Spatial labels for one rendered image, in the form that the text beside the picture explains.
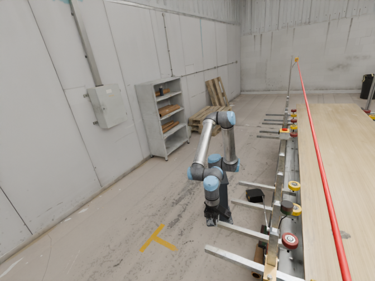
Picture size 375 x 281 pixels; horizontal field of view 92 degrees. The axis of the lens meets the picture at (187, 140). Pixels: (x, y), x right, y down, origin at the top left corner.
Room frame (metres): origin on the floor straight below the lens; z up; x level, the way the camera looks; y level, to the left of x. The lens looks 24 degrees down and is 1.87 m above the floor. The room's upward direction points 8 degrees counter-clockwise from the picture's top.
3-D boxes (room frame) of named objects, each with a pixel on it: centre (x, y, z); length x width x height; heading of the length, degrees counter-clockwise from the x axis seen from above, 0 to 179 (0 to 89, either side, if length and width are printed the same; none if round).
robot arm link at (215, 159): (1.71, -0.27, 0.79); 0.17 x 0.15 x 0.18; 67
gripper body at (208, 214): (0.89, -0.10, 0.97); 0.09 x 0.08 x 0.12; 59
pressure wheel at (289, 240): (0.66, -0.48, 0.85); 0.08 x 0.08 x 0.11
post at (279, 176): (0.95, -0.56, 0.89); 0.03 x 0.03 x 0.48; 59
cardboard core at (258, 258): (1.09, -0.52, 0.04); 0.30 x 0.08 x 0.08; 149
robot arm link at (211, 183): (0.89, -0.11, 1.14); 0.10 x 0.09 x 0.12; 157
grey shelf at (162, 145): (3.77, 0.40, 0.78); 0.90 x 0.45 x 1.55; 145
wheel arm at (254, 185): (1.18, -0.59, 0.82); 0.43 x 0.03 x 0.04; 59
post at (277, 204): (0.74, -0.44, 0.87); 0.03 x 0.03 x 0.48; 59
